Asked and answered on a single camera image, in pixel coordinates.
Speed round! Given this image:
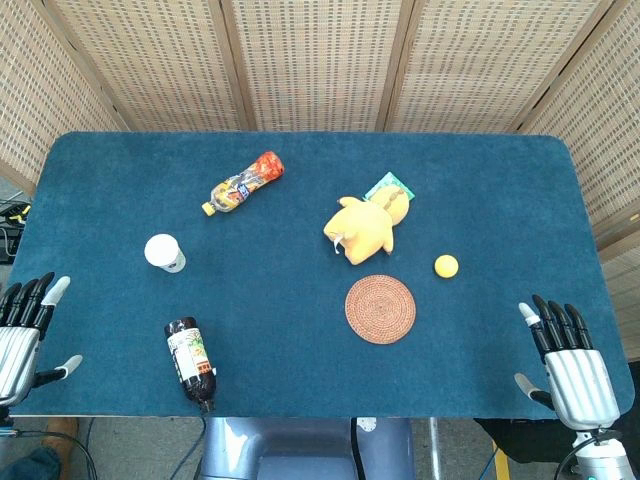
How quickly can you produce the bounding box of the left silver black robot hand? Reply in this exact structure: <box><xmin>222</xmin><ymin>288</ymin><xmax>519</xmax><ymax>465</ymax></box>
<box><xmin>0</xmin><ymin>272</ymin><xmax>84</xmax><ymax>407</ymax></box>

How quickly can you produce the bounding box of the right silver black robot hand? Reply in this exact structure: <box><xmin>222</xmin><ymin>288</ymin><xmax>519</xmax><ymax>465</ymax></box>
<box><xmin>514</xmin><ymin>294</ymin><xmax>622</xmax><ymax>431</ymax></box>

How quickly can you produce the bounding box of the white paper cup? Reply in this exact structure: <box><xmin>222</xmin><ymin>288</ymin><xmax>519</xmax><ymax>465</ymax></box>
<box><xmin>144</xmin><ymin>233</ymin><xmax>187</xmax><ymax>274</ymax></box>

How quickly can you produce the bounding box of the round woven rattan coaster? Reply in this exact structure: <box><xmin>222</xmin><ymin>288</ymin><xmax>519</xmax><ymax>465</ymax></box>
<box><xmin>344</xmin><ymin>274</ymin><xmax>417</xmax><ymax>345</ymax></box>

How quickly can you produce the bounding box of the tan leather shoe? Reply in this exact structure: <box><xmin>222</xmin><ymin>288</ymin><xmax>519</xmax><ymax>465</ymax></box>
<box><xmin>45</xmin><ymin>417</ymin><xmax>80</xmax><ymax>454</ymax></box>

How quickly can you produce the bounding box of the black box device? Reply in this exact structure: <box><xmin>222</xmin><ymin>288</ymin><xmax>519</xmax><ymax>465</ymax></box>
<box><xmin>0</xmin><ymin>224</ymin><xmax>22</xmax><ymax>265</ymax></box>

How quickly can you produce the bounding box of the metal table leg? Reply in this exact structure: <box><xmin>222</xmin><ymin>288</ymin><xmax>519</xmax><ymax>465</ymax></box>
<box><xmin>428</xmin><ymin>417</ymin><xmax>442</xmax><ymax>480</ymax></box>

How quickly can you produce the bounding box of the dark liquid labelled bottle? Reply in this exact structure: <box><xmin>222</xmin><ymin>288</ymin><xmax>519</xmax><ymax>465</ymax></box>
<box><xmin>164</xmin><ymin>316</ymin><xmax>219</xmax><ymax>414</ymax></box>

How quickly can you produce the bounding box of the small yellow ball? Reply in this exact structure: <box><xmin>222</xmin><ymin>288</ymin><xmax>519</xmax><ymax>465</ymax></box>
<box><xmin>433</xmin><ymin>254</ymin><xmax>460</xmax><ymax>279</ymax></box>

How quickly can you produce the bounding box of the woven bamboo screen panel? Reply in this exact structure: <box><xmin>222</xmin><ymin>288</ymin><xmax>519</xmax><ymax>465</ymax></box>
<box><xmin>219</xmin><ymin>0</ymin><xmax>416</xmax><ymax>133</ymax></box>
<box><xmin>382</xmin><ymin>0</ymin><xmax>629</xmax><ymax>134</ymax></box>
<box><xmin>519</xmin><ymin>0</ymin><xmax>640</xmax><ymax>251</ymax></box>
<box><xmin>44</xmin><ymin>0</ymin><xmax>254</xmax><ymax>133</ymax></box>
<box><xmin>0</xmin><ymin>0</ymin><xmax>129</xmax><ymax>189</ymax></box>

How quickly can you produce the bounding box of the yellow plush toy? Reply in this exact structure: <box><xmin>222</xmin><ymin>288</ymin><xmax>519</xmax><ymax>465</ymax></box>
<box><xmin>323</xmin><ymin>183</ymin><xmax>411</xmax><ymax>266</ymax></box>

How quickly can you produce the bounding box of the orange label drink bottle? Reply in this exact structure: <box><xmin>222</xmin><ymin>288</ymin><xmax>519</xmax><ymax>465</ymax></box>
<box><xmin>201</xmin><ymin>151</ymin><xmax>286</xmax><ymax>217</ymax></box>

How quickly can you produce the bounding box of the green snack packet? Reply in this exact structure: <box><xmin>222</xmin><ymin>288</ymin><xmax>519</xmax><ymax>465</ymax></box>
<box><xmin>364</xmin><ymin>171</ymin><xmax>416</xmax><ymax>202</ymax></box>

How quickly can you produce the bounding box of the blue carpet table cover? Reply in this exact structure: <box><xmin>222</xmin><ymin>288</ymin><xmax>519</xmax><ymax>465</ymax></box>
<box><xmin>8</xmin><ymin>130</ymin><xmax>636</xmax><ymax>420</ymax></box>

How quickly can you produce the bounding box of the blue-grey robot torso base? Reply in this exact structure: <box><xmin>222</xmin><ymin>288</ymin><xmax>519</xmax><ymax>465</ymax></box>
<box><xmin>195</xmin><ymin>417</ymin><xmax>416</xmax><ymax>480</ymax></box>

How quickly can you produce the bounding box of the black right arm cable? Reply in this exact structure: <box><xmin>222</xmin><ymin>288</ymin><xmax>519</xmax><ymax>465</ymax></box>
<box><xmin>553</xmin><ymin>438</ymin><xmax>596</xmax><ymax>480</ymax></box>

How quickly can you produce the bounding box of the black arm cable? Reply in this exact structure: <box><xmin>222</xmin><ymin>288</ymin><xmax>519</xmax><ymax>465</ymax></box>
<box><xmin>553</xmin><ymin>438</ymin><xmax>596</xmax><ymax>480</ymax></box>
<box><xmin>7</xmin><ymin>428</ymin><xmax>99</xmax><ymax>480</ymax></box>

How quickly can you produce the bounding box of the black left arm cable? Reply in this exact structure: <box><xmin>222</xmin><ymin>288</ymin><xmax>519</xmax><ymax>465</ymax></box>
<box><xmin>7</xmin><ymin>428</ymin><xmax>99</xmax><ymax>480</ymax></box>

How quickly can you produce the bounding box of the thin blue floor cable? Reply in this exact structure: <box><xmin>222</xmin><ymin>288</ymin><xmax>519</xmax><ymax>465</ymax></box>
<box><xmin>180</xmin><ymin>417</ymin><xmax>207</xmax><ymax>480</ymax></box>

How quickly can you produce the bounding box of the black cable on torso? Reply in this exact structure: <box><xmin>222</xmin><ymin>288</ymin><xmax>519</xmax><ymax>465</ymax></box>
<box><xmin>349</xmin><ymin>417</ymin><xmax>365</xmax><ymax>480</ymax></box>

